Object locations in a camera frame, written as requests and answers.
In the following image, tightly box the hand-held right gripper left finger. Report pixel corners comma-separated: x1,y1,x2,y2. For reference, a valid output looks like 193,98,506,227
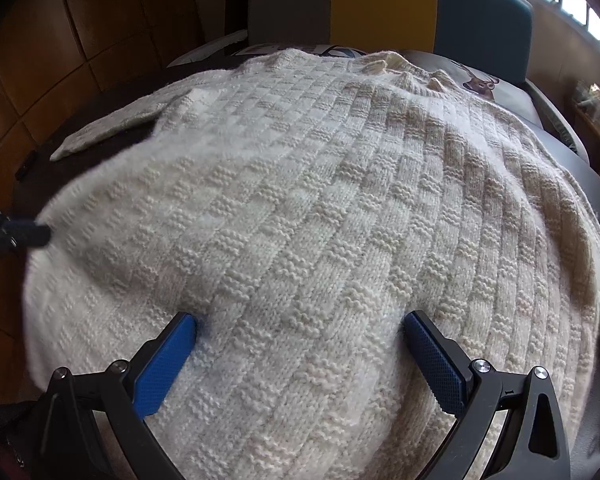
39,311,201,480

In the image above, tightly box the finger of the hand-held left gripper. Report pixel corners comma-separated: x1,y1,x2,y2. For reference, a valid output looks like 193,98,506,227
0,211,52,264

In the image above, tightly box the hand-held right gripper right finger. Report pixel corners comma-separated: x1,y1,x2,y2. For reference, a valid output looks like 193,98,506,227
402,310,573,480

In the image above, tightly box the cream knitted sweater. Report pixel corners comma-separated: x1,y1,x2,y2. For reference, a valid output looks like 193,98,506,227
24,47,600,480

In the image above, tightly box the person's red clothing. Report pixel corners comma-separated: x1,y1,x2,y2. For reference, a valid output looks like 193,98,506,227
0,400,46,480

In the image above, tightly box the white printed cushion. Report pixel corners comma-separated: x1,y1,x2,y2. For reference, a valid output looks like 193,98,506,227
167,30,366,68

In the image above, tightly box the deer print cushion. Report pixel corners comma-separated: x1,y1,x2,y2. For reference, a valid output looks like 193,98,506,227
405,49,531,111

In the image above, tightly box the grey yellow blue sofa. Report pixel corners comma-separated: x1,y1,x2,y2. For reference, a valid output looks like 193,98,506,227
247,0,596,163

